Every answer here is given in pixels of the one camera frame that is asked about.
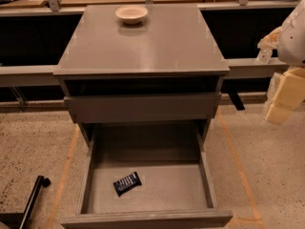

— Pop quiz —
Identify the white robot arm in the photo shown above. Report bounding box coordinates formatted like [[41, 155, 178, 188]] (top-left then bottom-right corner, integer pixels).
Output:
[[258, 0, 305, 124]]

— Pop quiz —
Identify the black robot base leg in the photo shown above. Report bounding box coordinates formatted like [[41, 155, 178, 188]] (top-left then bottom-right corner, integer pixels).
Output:
[[0, 176, 51, 229]]

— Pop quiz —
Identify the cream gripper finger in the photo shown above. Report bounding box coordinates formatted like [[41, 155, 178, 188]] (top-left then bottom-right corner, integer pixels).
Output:
[[265, 104, 292, 125]]

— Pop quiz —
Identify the grey drawer cabinet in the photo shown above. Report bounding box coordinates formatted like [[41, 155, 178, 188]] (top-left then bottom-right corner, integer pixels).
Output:
[[53, 5, 229, 141]]

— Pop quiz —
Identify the closed grey top drawer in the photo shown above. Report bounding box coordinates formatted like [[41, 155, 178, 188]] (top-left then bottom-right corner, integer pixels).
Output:
[[64, 93, 221, 123]]

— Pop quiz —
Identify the grey metal rail frame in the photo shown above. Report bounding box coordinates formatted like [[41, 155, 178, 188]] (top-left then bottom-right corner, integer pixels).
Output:
[[0, 57, 288, 87]]

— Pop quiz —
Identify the dark blue rxbar wrapper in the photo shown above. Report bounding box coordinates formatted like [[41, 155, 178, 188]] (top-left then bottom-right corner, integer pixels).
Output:
[[113, 172, 142, 197]]

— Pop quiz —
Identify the cream ceramic bowl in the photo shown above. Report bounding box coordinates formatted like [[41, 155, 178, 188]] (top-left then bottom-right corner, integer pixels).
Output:
[[115, 6, 148, 25]]

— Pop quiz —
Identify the open grey middle drawer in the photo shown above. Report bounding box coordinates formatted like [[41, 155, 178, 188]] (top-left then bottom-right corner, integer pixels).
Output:
[[61, 122, 233, 229]]

